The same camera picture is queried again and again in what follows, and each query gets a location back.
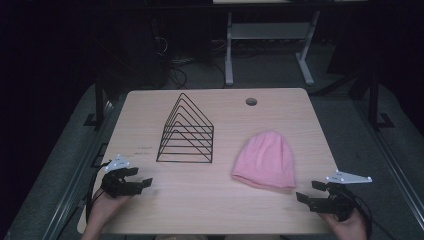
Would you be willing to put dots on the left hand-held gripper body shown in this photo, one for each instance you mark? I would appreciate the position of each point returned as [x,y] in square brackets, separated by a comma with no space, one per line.
[113,186]

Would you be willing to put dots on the grey aluminium rail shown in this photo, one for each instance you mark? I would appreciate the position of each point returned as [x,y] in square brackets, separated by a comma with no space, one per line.
[393,166]
[76,180]

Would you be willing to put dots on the black metal stand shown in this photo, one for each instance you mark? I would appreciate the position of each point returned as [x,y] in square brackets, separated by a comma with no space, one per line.
[374,100]
[98,100]

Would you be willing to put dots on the white metal table frame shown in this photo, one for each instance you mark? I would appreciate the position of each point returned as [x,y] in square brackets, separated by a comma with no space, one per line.
[266,30]

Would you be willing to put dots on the person's left hand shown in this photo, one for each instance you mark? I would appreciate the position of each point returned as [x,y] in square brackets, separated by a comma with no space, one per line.
[106,208]

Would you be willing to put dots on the pink knitted beanie hat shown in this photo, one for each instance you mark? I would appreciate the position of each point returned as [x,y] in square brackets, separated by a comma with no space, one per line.
[266,160]

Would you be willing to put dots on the person's right hand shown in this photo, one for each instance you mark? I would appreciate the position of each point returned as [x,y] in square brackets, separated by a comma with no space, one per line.
[346,228]

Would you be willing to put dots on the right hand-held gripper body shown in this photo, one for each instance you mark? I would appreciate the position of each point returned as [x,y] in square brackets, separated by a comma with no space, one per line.
[340,200]

